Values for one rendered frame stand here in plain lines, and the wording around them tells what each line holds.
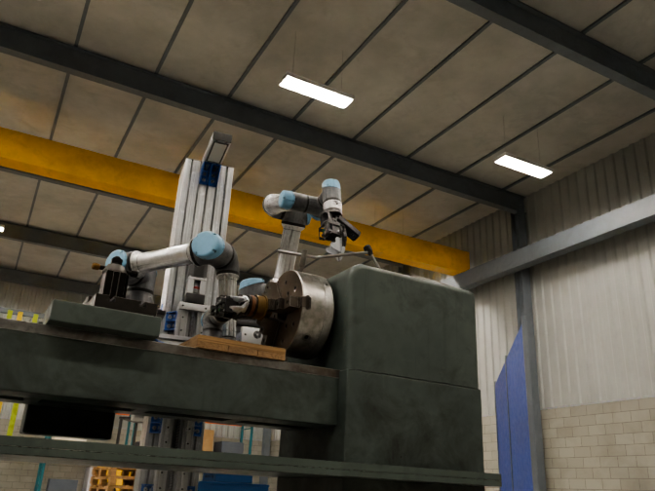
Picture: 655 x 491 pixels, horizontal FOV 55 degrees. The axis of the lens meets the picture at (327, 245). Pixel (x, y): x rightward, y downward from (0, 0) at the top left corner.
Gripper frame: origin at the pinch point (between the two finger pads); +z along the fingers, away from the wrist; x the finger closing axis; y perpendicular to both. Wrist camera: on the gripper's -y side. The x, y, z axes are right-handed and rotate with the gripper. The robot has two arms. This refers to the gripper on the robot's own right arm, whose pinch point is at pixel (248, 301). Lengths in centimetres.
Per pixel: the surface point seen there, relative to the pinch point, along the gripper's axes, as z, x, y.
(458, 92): -562, 652, -596
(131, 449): 27, -53, 39
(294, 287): 4.9, 6.9, -15.2
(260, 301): 0.8, 0.8, -4.3
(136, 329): 20.5, -20.5, 40.7
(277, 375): 13.2, -26.5, -7.1
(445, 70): -524, 652, -536
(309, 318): 11.4, -5.1, -18.5
